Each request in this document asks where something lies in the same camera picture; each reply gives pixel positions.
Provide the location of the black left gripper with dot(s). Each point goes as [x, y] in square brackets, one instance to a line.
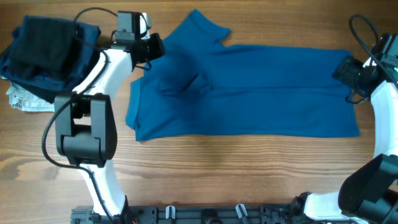
[158, 48]

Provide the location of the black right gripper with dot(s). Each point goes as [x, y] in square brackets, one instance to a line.
[354, 65]

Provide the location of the blue polo shirt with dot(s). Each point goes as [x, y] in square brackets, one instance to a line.
[201, 86]

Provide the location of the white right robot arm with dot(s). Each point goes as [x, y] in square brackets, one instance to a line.
[365, 196]

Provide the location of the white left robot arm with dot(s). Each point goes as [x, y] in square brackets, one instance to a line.
[86, 131]

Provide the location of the black folded garment on top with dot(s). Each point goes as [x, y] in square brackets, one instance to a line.
[47, 43]

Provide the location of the blue folded denim garment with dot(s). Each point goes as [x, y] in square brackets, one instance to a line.
[45, 79]

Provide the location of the dark folded garment below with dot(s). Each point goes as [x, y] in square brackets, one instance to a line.
[49, 95]

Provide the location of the light washed denim garment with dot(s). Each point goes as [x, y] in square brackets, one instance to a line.
[21, 99]

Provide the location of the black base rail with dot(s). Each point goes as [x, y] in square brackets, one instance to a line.
[264, 214]

